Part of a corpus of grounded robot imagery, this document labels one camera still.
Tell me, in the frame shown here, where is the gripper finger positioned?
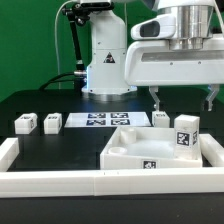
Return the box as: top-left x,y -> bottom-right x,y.
204,84 -> 220,111
149,86 -> 160,111

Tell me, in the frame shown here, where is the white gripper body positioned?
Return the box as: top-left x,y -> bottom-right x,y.
125,39 -> 224,86

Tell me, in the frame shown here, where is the white square table top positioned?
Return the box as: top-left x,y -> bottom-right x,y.
100,127 -> 202,170

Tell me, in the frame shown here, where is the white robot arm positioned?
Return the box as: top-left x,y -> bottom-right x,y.
62,0 -> 224,108

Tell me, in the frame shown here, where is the white marker sheet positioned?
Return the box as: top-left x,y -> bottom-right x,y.
65,112 -> 151,128

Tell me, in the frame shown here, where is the white U-shaped fence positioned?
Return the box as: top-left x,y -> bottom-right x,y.
0,138 -> 224,198

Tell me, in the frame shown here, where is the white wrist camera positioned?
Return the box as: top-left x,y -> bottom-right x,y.
131,14 -> 176,40

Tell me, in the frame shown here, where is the black cable bundle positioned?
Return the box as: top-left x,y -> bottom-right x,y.
38,6 -> 88,91

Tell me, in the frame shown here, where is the grey cable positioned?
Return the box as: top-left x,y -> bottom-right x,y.
54,0 -> 81,90

